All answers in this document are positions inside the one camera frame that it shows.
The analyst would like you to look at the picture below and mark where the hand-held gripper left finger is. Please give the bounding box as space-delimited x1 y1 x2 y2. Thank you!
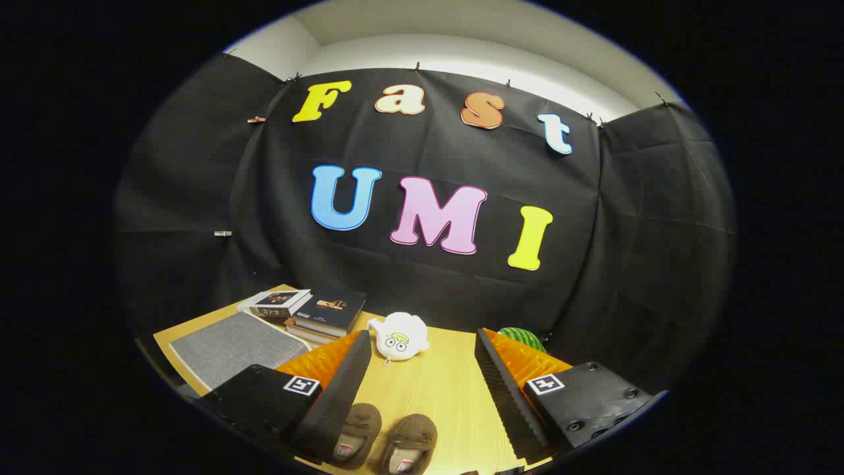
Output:
198 330 373 466

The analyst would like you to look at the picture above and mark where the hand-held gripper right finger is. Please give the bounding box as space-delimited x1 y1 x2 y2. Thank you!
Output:
475 328 668 466

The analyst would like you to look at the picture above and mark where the brown fuzzy shoe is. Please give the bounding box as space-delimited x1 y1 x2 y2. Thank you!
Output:
379 414 438 475
330 402 383 470

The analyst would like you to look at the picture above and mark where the grey fabric storage box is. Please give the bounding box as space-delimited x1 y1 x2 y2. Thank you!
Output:
170 311 311 393

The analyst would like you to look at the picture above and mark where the watermelon slice plush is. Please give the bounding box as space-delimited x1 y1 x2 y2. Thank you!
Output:
498 327 548 354

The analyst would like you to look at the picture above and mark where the brown cover book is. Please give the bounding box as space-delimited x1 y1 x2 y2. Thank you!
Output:
285 318 344 340
287 327 330 347

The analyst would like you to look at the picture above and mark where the white plush toy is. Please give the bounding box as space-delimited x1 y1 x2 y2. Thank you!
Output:
367 311 431 365

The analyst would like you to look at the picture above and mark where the dark cover book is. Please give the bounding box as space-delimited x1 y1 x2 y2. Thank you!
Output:
293 287 367 337

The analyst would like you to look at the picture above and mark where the white cover book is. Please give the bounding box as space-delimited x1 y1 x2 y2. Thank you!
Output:
237 288 312 319

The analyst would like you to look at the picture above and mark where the black backdrop cloth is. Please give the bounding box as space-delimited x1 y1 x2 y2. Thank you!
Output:
113 53 736 396

